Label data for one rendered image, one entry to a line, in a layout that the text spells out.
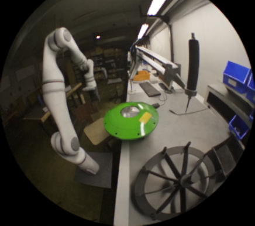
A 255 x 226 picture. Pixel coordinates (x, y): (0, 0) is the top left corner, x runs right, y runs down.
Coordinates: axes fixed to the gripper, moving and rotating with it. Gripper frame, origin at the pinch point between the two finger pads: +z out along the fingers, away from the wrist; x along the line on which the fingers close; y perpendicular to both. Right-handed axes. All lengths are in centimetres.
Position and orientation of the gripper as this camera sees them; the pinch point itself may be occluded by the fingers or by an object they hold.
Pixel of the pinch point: (97, 108)
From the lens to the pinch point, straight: 72.5
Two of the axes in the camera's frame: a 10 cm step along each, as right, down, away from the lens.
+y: -0.4, -4.7, 8.8
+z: 1.2, 8.7, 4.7
